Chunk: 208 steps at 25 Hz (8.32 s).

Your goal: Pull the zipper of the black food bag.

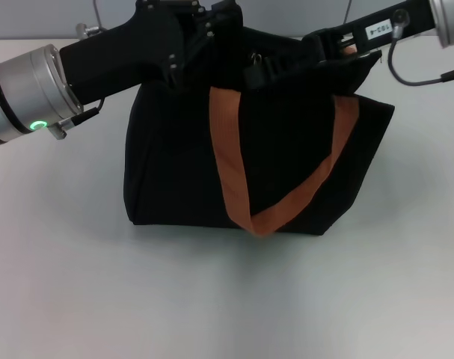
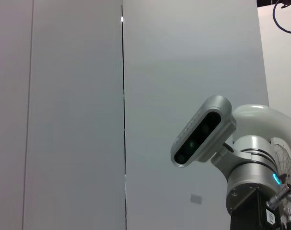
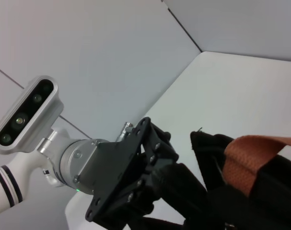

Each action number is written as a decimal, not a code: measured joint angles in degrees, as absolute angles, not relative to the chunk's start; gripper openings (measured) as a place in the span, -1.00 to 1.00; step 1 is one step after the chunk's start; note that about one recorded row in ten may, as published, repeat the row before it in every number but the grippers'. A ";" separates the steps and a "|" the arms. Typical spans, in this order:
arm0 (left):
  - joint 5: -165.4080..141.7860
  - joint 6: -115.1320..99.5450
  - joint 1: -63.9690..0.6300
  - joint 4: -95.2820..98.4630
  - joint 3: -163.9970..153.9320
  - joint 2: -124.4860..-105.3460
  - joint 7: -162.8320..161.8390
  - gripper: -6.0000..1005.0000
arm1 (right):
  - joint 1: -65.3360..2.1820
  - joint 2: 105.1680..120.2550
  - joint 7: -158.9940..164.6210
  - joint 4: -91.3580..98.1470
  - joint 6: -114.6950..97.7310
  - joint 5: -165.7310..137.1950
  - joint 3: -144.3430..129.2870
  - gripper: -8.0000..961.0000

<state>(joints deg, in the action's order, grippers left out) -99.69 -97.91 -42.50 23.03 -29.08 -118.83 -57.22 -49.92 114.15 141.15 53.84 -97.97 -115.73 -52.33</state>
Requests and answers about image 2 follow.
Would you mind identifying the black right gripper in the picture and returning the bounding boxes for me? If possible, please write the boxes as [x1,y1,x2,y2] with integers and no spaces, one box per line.
[230,189,284,230]

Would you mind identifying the right gripper plug with cable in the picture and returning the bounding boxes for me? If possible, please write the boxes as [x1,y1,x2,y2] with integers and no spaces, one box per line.
[266,184,291,230]

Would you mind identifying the wire guard fan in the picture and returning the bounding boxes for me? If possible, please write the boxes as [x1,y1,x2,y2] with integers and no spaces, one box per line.
[271,137,291,190]

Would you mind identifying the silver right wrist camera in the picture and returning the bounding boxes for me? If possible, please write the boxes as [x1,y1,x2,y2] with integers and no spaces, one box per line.
[170,95,237,168]

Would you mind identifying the black hanging cable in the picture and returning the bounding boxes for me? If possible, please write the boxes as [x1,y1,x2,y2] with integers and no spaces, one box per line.
[272,0,291,34]

